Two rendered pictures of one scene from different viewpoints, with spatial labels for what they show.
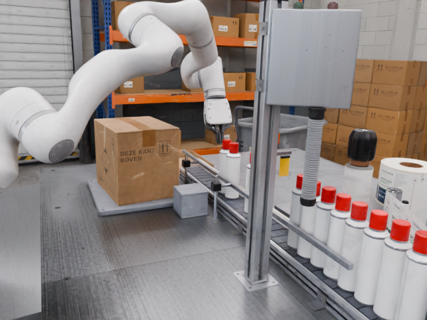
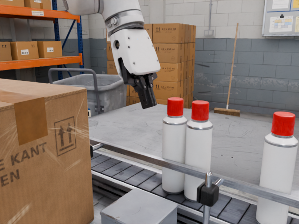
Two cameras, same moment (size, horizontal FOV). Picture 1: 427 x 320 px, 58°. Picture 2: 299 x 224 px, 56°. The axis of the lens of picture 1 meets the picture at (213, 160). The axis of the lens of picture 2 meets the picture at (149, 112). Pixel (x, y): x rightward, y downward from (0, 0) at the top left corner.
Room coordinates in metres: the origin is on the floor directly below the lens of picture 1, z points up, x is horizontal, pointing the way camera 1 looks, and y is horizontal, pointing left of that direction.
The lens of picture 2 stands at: (0.93, 0.28, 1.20)
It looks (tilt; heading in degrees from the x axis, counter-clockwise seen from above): 15 degrees down; 330
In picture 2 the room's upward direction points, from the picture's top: straight up
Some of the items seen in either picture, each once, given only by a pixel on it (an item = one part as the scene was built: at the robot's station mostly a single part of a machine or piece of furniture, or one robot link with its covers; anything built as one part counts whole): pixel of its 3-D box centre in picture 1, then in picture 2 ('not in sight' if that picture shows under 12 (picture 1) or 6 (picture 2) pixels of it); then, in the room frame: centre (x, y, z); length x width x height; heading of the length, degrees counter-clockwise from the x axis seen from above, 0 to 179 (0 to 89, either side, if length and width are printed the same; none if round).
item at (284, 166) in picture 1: (284, 166); not in sight; (1.02, -0.20, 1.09); 0.03 x 0.01 x 0.06; 114
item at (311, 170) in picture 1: (312, 157); not in sight; (0.79, -0.21, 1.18); 0.04 x 0.04 x 0.21
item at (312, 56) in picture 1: (311, 59); not in sight; (0.84, -0.20, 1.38); 0.17 x 0.10 x 0.19; 79
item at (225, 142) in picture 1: (225, 166); (174, 145); (1.38, -0.05, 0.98); 0.05 x 0.05 x 0.20
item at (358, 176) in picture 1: (358, 176); not in sight; (1.16, -0.46, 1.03); 0.09 x 0.09 x 0.30
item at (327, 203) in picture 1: (325, 226); not in sight; (0.88, -0.28, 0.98); 0.05 x 0.05 x 0.20
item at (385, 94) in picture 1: (372, 119); (152, 73); (4.59, -1.88, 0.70); 1.20 x 0.82 x 1.39; 36
